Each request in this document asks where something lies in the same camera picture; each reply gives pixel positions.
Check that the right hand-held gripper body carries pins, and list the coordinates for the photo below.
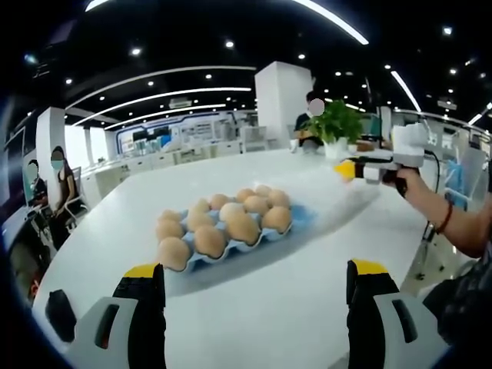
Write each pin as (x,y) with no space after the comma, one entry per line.
(408,140)

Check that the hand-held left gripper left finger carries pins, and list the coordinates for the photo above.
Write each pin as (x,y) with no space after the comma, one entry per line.
(148,319)

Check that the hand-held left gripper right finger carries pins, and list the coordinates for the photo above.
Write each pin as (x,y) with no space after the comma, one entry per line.
(365,315)

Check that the cluster of brown eggs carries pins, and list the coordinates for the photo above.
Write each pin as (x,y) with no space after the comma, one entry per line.
(215,234)

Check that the blue egg tray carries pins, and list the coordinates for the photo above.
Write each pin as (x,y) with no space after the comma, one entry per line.
(246,238)

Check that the person's right hand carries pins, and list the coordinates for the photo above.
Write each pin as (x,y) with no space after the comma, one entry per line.
(421,192)

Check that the brown box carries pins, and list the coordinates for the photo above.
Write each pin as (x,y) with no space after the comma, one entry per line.
(365,146)

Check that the green potted plant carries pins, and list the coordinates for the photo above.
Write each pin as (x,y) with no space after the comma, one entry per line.
(338,121)

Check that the small black object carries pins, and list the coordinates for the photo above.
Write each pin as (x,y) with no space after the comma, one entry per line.
(60,315)

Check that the person's dark patterned clothing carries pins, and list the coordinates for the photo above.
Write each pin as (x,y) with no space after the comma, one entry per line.
(461,303)

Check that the white table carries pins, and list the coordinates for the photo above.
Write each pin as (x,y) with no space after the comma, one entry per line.
(269,334)

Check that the white square pillar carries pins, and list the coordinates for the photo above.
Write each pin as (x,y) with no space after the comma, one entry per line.
(50,132)
(280,100)

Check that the grey office chair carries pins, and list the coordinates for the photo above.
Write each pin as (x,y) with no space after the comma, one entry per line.
(254,138)

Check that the white low cabinet row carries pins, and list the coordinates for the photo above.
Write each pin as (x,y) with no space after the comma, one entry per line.
(161,161)

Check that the ceiling air vent unit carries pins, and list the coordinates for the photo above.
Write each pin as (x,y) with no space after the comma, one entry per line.
(180,102)

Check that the blue framed display wall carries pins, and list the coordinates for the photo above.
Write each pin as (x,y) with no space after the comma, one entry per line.
(184,132)

